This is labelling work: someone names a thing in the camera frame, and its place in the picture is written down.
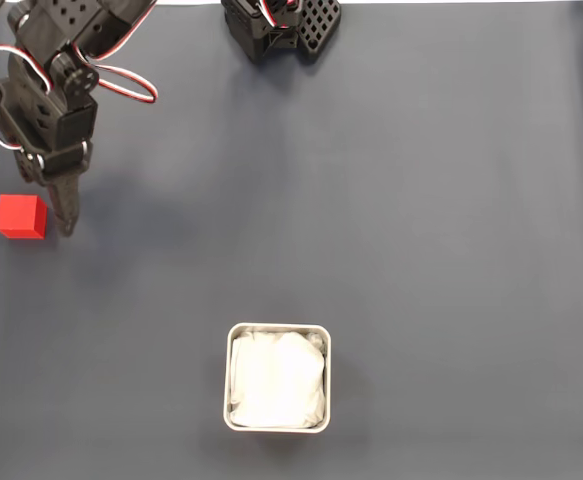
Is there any red cube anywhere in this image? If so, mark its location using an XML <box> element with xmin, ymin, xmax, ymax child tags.
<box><xmin>0</xmin><ymin>193</ymin><xmax>49</xmax><ymax>240</ymax></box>

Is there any white square box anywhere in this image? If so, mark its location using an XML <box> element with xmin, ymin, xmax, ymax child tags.
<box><xmin>222</xmin><ymin>322</ymin><xmax>332</xmax><ymax>435</ymax></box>

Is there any white tissue paper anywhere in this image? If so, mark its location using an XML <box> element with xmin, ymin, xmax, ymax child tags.
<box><xmin>228</xmin><ymin>327</ymin><xmax>328</xmax><ymax>429</ymax></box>

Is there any dark grey table mat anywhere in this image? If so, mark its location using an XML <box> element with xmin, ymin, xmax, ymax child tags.
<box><xmin>0</xmin><ymin>2</ymin><xmax>583</xmax><ymax>480</ymax></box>

